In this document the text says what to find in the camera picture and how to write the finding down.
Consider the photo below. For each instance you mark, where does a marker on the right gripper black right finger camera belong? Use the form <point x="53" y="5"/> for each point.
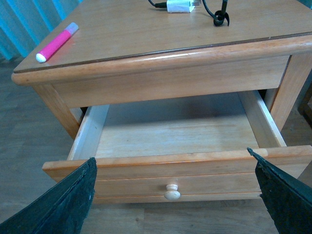
<point x="288" y="200"/>

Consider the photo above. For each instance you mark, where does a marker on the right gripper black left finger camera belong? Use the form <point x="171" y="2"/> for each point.
<point x="62" y="209"/>

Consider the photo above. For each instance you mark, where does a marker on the wooden top drawer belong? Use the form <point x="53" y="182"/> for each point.
<point x="181" y="149"/>

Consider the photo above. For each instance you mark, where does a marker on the pink marker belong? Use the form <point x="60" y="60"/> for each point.
<point x="46" y="53"/>

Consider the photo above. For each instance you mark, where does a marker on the wooden nightstand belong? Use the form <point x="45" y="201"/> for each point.
<point x="126" y="51"/>

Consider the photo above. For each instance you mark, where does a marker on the teal pleated curtain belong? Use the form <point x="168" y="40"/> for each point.
<point x="25" y="23"/>

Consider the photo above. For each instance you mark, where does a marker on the white charger adapter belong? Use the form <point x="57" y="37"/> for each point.
<point x="182" y="6"/>

